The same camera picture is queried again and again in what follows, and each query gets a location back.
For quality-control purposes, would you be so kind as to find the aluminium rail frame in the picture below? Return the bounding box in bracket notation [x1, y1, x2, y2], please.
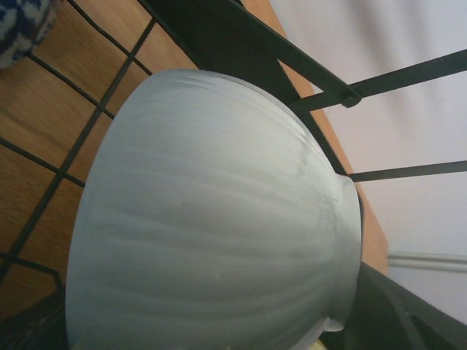
[387, 252, 466, 273]

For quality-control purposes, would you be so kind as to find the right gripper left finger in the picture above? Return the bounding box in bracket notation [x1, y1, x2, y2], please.
[1, 291, 69, 349]

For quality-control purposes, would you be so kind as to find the bottom bowl of stack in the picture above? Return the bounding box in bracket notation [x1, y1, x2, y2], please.
[65, 69, 362, 349]

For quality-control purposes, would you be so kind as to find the black wire dish rack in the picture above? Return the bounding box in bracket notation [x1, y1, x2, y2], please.
[1, 1, 466, 319]

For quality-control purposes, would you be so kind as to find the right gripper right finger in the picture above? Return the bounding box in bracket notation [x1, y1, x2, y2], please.
[320, 264, 466, 349]

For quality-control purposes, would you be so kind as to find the red patterned bowl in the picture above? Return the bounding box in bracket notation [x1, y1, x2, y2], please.
[1, 0, 63, 69]

